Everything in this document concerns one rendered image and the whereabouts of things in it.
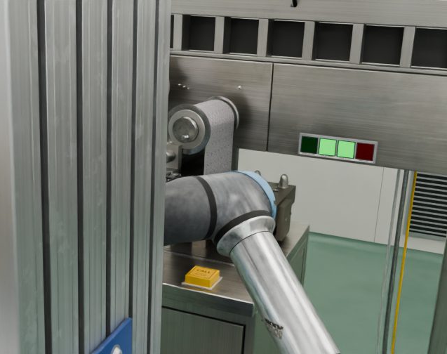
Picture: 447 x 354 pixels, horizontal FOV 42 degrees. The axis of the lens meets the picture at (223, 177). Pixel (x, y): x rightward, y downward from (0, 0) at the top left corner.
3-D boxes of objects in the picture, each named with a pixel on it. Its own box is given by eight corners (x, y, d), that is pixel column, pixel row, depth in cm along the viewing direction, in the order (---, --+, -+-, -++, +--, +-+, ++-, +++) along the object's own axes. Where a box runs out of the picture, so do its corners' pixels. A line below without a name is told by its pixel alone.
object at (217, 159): (201, 207, 173) (205, 146, 168) (228, 188, 194) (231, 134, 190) (203, 207, 173) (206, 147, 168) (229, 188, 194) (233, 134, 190)
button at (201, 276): (184, 283, 149) (184, 274, 149) (195, 273, 156) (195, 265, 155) (209, 289, 147) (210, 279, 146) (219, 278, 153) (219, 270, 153)
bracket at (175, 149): (154, 246, 173) (156, 145, 165) (163, 239, 179) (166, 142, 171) (169, 248, 171) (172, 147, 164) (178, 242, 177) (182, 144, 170)
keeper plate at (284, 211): (275, 239, 181) (278, 206, 178) (283, 230, 190) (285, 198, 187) (283, 241, 180) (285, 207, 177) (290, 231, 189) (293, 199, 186)
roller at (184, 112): (167, 146, 171) (168, 107, 169) (201, 133, 195) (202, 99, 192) (203, 151, 168) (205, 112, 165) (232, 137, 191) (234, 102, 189)
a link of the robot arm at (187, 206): (158, 241, 91) (70, 295, 130) (217, 231, 97) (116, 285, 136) (142, 173, 94) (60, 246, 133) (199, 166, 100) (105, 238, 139)
